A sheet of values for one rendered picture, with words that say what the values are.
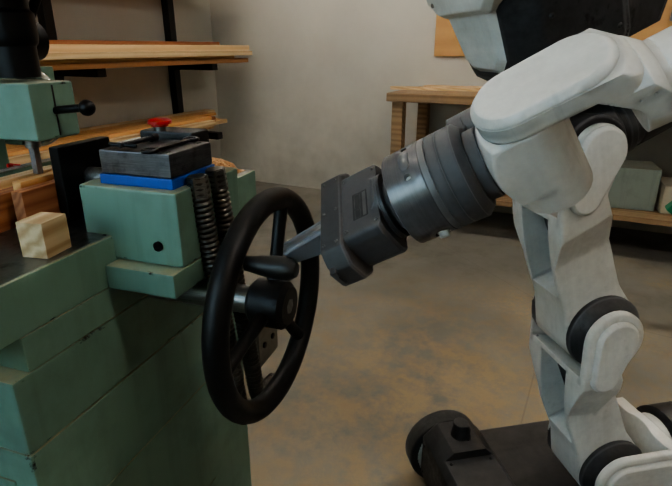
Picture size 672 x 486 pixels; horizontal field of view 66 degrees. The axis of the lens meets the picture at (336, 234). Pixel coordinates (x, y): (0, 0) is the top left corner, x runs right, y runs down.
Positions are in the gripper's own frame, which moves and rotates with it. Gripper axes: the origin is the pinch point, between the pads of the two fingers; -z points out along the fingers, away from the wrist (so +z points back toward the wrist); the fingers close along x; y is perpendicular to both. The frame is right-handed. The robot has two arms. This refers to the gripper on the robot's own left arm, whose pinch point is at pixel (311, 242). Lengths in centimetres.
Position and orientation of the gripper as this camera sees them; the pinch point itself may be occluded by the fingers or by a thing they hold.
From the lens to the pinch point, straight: 53.3
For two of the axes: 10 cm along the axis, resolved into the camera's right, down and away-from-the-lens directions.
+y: -5.7, -5.2, -6.4
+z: 8.2, -3.8, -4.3
